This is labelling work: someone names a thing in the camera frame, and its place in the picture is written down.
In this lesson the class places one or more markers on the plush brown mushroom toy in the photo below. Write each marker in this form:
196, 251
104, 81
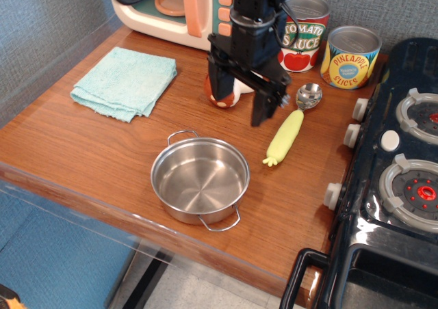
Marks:
231, 100

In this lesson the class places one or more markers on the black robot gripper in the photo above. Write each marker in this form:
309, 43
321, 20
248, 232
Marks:
249, 54

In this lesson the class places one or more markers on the light blue folded cloth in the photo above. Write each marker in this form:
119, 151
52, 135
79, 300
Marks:
125, 84

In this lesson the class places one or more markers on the spoon with yellow-green handle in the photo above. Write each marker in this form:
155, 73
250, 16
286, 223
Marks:
307, 97

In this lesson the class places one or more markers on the toy microwave teal and cream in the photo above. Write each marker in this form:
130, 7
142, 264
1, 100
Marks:
185, 22

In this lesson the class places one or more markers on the dark blue toy stove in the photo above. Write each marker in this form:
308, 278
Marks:
383, 251

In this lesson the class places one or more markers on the tomato sauce can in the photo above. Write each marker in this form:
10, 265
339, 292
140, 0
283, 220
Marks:
302, 39

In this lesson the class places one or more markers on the black table leg frame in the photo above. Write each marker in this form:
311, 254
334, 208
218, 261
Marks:
140, 280

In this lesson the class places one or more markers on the pineapple slices can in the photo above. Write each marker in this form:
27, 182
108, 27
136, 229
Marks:
350, 56

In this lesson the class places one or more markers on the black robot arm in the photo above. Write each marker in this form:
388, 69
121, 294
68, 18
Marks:
260, 9

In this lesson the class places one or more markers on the stainless steel pot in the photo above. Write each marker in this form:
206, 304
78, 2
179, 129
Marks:
201, 180

